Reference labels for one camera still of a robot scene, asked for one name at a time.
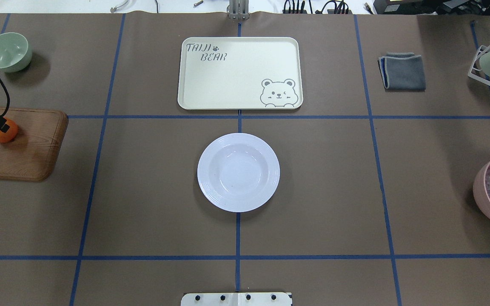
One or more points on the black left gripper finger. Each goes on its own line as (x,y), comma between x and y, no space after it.
(4,127)

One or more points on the cream bear tray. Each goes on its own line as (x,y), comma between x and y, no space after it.
(240,73)

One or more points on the folded grey cloth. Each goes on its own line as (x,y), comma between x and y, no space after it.
(402,71)

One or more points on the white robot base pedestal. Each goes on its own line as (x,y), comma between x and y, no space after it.
(238,299)

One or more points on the light green bowl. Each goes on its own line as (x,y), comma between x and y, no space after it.
(15,52)

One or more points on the white round plate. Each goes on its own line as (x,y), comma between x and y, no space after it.
(238,172)

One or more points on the orange mandarin fruit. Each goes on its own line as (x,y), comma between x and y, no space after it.
(11,133)

